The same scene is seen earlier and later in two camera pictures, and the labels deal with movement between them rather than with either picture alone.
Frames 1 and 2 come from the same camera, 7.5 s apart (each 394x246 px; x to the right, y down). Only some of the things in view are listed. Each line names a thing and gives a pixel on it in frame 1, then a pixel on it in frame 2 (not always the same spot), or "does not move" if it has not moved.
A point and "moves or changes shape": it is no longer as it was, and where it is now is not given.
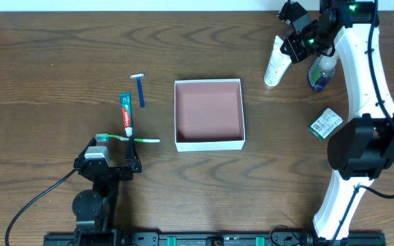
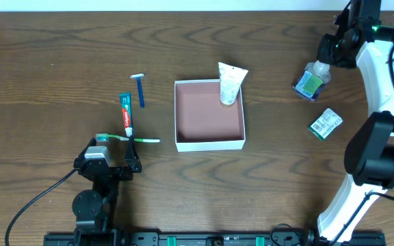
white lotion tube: x=278 y=65 → x=231 y=78
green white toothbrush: x=104 y=137 does not move
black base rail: x=209 y=239 does not move
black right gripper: x=295 y=48 → x=336 y=55
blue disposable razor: x=140 y=89 does not move
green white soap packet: x=326 y=124 does not move
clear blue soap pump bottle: x=321 y=72 moves or changes shape
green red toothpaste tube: x=126 y=100 does not move
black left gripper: x=115 y=170 does not move
